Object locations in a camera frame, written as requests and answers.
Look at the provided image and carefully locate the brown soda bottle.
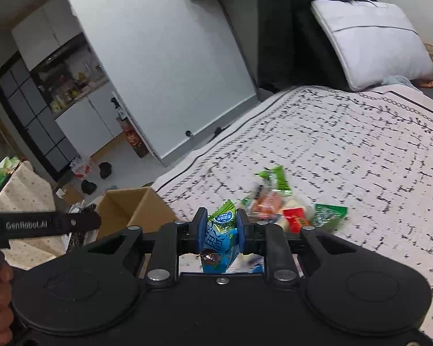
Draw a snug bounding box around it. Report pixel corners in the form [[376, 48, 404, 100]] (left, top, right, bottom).
[[123, 119, 148, 158]]

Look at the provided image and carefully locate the dotted beige cloth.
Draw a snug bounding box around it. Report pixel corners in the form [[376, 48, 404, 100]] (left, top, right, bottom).
[[0, 161, 66, 270]]

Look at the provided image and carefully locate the orange snack packet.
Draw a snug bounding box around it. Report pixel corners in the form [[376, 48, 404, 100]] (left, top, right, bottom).
[[251, 191, 284, 219]]

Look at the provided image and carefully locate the white pillow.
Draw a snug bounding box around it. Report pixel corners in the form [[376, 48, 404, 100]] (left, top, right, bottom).
[[311, 0, 433, 91]]

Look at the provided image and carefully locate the white kitchen cabinet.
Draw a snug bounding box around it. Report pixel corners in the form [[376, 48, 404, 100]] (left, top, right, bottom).
[[55, 82, 123, 156]]

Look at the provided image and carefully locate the dark green snack packet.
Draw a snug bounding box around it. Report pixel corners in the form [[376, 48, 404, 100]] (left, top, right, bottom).
[[312, 204, 348, 233]]

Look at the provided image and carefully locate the black jacket on headboard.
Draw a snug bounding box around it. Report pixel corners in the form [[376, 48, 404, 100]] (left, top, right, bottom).
[[257, 0, 374, 93]]

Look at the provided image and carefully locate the white cake packet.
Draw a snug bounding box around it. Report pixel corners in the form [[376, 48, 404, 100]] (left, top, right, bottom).
[[278, 197, 314, 232]]

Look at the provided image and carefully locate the white patterned bedspread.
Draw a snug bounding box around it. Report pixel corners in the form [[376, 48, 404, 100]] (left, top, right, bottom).
[[153, 85, 433, 338]]

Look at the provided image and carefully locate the red snack bar packet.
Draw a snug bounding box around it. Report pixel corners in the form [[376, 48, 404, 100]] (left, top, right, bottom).
[[282, 207, 310, 234]]

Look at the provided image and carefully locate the black shoe on floor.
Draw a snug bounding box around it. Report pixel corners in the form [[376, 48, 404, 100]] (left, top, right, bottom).
[[81, 180, 98, 195], [98, 162, 112, 180]]

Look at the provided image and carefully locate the brown cardboard box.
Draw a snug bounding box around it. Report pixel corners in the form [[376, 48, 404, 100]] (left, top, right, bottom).
[[95, 187, 177, 240]]

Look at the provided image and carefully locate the blue green snack packet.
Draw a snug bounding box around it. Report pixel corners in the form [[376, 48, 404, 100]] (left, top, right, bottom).
[[200, 200, 239, 274]]

